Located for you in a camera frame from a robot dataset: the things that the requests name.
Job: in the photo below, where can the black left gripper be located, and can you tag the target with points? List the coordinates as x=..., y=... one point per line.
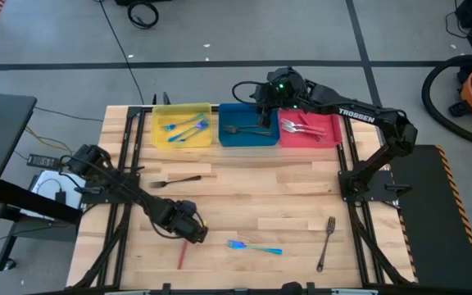
x=178, y=217

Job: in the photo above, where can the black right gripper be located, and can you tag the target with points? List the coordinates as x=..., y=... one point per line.
x=281, y=90

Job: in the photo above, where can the iridescent blue fork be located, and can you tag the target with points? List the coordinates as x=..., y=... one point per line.
x=170, y=127
x=187, y=132
x=260, y=248

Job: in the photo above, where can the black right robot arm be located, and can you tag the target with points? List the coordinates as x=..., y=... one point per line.
x=355, y=114

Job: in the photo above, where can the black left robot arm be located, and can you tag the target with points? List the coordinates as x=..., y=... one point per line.
x=146, y=202

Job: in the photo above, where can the blue plastic bin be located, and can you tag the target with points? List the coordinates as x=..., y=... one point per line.
x=244, y=140

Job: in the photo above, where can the red plastic bin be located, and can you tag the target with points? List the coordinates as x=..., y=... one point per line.
x=301, y=141

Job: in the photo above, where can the yellow plastic bin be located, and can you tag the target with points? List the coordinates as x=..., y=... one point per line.
x=199, y=141

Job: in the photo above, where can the black rounded object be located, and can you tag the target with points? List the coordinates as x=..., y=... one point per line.
x=291, y=289

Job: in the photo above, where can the white flat box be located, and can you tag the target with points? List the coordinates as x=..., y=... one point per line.
x=72, y=202

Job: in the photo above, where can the small black adapter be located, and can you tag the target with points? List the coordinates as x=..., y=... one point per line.
x=60, y=197

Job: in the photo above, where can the orange vacuum cleaner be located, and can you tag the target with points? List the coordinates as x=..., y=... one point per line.
x=426, y=95

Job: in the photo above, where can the black floor equipment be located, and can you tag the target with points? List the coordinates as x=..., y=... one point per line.
x=137, y=1

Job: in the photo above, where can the black power brick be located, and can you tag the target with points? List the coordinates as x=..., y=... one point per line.
x=41, y=160

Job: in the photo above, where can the black aluminium table frame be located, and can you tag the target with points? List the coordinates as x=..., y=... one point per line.
x=133, y=111

